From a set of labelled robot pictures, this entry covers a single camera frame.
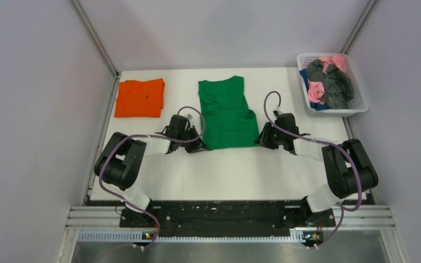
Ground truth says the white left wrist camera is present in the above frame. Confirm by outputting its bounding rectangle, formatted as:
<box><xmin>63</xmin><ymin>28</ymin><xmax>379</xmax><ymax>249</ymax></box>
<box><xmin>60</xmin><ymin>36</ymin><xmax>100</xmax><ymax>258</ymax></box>
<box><xmin>185</xmin><ymin>114</ymin><xmax>193</xmax><ymax>122</ymax></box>

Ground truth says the blue t shirt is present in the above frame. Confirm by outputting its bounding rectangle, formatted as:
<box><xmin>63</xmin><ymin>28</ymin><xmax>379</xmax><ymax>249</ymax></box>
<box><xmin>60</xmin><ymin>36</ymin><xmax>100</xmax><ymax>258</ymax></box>
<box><xmin>299</xmin><ymin>69</ymin><xmax>330</xmax><ymax>111</ymax></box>

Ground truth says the pink t shirt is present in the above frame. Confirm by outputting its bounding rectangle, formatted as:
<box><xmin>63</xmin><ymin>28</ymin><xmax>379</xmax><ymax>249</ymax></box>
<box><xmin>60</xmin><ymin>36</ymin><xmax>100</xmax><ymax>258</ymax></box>
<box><xmin>307</xmin><ymin>54</ymin><xmax>348</xmax><ymax>105</ymax></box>

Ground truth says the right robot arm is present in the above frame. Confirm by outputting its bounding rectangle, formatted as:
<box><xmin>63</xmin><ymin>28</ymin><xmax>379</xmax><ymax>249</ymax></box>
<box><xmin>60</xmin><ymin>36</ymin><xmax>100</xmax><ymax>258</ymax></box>
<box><xmin>254</xmin><ymin>113</ymin><xmax>378</xmax><ymax>226</ymax></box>

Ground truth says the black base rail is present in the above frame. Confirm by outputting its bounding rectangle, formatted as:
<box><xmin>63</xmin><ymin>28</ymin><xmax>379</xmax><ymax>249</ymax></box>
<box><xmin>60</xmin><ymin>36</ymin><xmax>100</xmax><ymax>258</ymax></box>
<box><xmin>120</xmin><ymin>200</ymin><xmax>336</xmax><ymax>238</ymax></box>

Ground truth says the dark grey t shirt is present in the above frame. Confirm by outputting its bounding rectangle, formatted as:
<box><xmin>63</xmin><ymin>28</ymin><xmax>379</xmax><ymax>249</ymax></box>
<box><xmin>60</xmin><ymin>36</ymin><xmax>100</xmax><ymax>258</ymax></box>
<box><xmin>306</xmin><ymin>59</ymin><xmax>355</xmax><ymax>110</ymax></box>

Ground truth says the white slotted cable duct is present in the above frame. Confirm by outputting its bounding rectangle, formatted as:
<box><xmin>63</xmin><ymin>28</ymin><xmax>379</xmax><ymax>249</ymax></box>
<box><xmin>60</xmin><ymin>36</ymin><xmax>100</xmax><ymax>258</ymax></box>
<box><xmin>77</xmin><ymin>230</ymin><xmax>306</xmax><ymax>243</ymax></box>

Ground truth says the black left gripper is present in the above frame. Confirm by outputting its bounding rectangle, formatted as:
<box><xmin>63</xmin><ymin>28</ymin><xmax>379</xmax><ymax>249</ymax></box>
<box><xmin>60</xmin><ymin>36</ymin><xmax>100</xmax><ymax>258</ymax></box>
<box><xmin>178</xmin><ymin>125</ymin><xmax>209</xmax><ymax>154</ymax></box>

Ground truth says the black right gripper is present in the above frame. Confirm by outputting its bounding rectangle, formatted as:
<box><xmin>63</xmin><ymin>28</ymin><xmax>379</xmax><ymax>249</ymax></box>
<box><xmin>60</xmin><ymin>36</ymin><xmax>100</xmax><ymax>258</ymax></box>
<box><xmin>254</xmin><ymin>122</ymin><xmax>286</xmax><ymax>150</ymax></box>

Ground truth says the green t shirt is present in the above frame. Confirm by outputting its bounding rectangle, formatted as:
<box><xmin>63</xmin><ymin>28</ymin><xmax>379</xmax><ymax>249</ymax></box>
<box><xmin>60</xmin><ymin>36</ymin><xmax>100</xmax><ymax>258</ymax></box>
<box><xmin>198</xmin><ymin>76</ymin><xmax>259</xmax><ymax>150</ymax></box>

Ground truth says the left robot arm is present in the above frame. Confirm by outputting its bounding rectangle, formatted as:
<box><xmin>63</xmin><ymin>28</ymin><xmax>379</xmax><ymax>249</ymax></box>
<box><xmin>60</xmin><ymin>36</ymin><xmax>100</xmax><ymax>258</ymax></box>
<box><xmin>94</xmin><ymin>115</ymin><xmax>208</xmax><ymax>227</ymax></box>

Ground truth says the white plastic laundry basket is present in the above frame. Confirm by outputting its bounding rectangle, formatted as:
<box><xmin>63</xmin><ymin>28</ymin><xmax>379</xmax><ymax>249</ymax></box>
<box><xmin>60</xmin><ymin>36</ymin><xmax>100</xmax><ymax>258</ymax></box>
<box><xmin>297</xmin><ymin>53</ymin><xmax>369</xmax><ymax>117</ymax></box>

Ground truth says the folded orange t shirt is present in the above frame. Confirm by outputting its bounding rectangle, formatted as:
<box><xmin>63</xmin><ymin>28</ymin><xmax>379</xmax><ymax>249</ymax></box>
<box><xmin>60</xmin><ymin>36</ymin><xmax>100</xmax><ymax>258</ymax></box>
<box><xmin>114</xmin><ymin>78</ymin><xmax>165</xmax><ymax>118</ymax></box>

